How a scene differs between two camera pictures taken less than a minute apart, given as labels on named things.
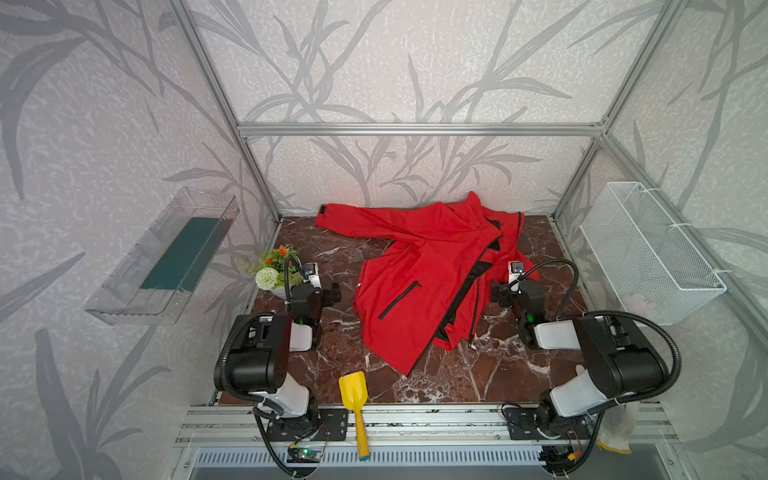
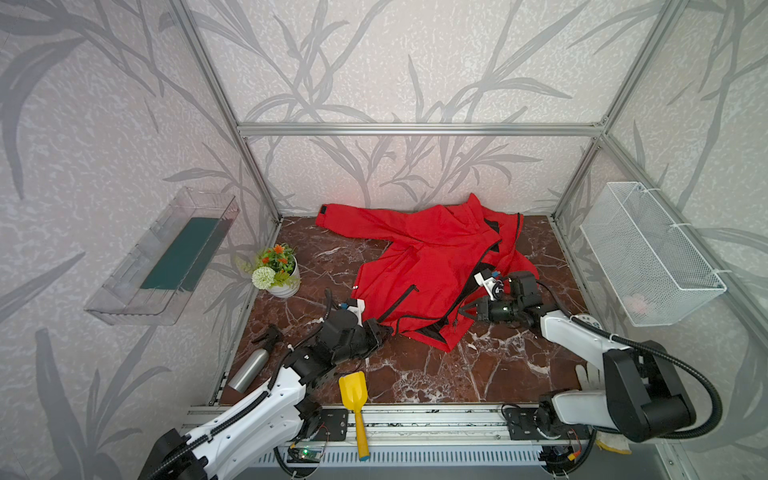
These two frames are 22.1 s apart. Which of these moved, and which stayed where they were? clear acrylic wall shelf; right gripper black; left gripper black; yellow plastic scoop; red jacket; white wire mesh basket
Moved: red jacket; left gripper black; right gripper black
Stayed: white wire mesh basket; yellow plastic scoop; clear acrylic wall shelf
